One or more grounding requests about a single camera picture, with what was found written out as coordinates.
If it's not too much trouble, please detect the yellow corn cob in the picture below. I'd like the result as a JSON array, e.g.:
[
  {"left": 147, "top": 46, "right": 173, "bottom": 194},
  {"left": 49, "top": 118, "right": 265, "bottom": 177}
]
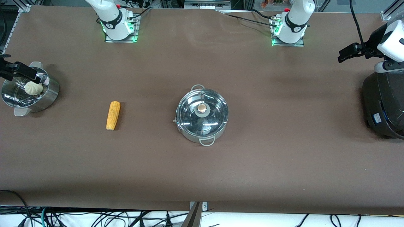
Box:
[{"left": 106, "top": 101, "right": 121, "bottom": 131}]

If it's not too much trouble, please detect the glass lid with knob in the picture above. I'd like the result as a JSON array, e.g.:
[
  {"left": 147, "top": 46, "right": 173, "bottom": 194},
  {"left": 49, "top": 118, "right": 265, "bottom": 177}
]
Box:
[{"left": 176, "top": 89, "right": 229, "bottom": 134}]

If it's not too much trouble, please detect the steel steamer pot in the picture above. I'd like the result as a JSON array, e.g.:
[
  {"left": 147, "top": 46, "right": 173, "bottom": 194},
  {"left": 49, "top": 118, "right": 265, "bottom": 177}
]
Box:
[{"left": 1, "top": 61, "right": 60, "bottom": 117}]

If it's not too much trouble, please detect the white steamed bun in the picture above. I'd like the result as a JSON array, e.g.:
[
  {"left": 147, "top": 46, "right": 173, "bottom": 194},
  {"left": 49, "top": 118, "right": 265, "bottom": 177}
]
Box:
[{"left": 25, "top": 81, "right": 43, "bottom": 96}]

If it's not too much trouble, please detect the black rice cooker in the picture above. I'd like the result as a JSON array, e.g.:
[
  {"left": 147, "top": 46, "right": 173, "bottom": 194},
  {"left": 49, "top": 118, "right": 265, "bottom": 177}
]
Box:
[{"left": 362, "top": 71, "right": 404, "bottom": 140}]

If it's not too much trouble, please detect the grey metal box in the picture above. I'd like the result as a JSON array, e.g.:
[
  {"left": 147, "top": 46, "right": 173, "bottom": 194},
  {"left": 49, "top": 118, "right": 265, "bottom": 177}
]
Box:
[{"left": 184, "top": 0, "right": 231, "bottom": 10}]

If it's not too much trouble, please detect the brown table cover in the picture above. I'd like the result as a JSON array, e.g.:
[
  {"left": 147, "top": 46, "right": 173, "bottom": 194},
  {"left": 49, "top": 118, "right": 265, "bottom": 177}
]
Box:
[{"left": 0, "top": 5, "right": 404, "bottom": 215}]

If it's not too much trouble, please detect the dark stand leg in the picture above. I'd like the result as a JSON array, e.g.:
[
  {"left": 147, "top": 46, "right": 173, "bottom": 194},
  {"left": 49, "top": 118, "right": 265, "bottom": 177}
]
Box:
[{"left": 181, "top": 202, "right": 202, "bottom": 227}]

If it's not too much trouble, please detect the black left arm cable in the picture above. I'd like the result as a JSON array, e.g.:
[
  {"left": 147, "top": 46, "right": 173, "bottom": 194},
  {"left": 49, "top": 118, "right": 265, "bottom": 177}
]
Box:
[{"left": 349, "top": 0, "right": 365, "bottom": 45}]

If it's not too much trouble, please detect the aluminium frame profile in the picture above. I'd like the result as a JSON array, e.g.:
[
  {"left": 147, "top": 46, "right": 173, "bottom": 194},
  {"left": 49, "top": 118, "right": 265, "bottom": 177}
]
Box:
[
  {"left": 380, "top": 0, "right": 404, "bottom": 22},
  {"left": 0, "top": 4, "right": 32, "bottom": 55}
]

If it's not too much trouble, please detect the metal base plate green light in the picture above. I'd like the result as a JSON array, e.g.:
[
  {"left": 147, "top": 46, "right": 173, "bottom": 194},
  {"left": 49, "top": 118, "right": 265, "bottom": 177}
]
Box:
[
  {"left": 271, "top": 16, "right": 305, "bottom": 47},
  {"left": 104, "top": 13, "right": 140, "bottom": 43}
]

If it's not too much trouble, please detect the long black table cable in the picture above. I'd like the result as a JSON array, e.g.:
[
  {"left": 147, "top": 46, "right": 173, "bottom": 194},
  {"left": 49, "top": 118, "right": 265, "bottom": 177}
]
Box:
[{"left": 218, "top": 9, "right": 278, "bottom": 28}]

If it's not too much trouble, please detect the black curved floor cable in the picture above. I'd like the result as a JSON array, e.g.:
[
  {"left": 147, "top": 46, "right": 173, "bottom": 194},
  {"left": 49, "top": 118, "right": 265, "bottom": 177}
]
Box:
[{"left": 0, "top": 189, "right": 32, "bottom": 227}]

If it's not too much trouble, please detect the steel pot with loop handles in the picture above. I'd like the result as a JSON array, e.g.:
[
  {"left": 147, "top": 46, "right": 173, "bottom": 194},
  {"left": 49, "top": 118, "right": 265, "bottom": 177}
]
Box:
[{"left": 175, "top": 84, "right": 229, "bottom": 146}]

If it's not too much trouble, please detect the small metal edge bracket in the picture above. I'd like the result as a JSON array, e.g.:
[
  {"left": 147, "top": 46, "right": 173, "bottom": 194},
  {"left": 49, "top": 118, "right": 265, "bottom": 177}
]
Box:
[{"left": 189, "top": 201, "right": 208, "bottom": 211}]

